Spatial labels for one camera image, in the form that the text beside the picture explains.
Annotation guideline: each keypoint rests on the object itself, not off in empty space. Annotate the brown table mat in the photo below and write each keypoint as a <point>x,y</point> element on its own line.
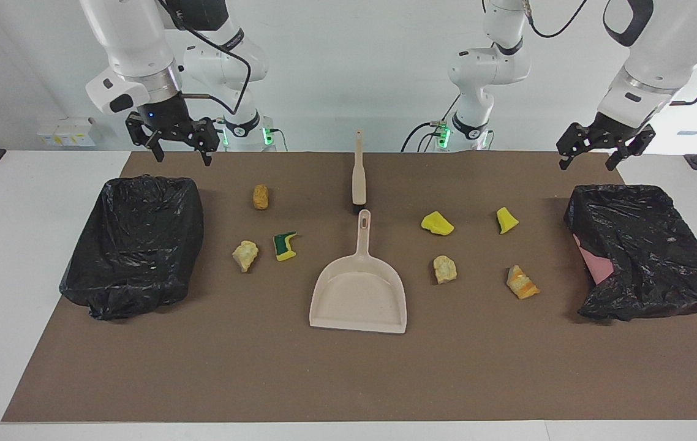
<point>324,380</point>

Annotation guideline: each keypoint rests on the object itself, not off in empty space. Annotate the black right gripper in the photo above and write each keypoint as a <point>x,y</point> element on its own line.
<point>165,116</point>

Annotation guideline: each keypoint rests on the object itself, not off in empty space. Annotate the black bag lined pink bin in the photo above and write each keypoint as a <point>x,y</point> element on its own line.
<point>648,245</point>

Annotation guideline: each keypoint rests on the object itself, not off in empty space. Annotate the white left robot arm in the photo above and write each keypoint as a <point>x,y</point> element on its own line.
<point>661,49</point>

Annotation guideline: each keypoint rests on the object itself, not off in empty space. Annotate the notched green yellow sponge piece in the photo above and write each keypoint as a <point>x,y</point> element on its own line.
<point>285,247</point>

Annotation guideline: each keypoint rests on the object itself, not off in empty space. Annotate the beige plastic dustpan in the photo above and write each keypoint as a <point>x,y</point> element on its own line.
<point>357,294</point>

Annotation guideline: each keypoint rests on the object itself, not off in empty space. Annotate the pale yellow sponge lump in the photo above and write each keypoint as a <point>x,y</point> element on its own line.
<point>444,269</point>

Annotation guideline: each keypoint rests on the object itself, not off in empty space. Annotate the white wall socket box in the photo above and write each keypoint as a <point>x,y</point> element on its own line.
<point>67,131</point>

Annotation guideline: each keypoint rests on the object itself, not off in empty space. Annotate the yellow green sponge chunk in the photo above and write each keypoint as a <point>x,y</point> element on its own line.
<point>437,224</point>

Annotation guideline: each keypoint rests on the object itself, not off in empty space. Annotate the brown sponge nugget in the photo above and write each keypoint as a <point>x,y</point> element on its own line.
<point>261,197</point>

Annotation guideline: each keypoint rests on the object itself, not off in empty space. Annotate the yellow green sponge wedge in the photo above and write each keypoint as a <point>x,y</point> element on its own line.
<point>506,221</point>

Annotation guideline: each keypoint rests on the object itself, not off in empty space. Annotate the orange white striped sponge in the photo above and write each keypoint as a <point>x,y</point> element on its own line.
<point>522,283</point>

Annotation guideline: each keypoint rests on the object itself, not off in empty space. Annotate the pale yellow crumpled sponge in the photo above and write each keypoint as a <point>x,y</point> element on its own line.
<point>245,255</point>

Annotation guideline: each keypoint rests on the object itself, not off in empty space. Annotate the beige hand brush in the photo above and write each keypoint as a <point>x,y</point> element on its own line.
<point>359,184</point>

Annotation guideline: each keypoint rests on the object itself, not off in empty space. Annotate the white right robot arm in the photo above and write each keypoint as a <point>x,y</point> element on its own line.
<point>134,37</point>

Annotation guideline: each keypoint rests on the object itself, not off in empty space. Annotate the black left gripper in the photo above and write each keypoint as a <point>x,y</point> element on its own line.
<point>606,131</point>

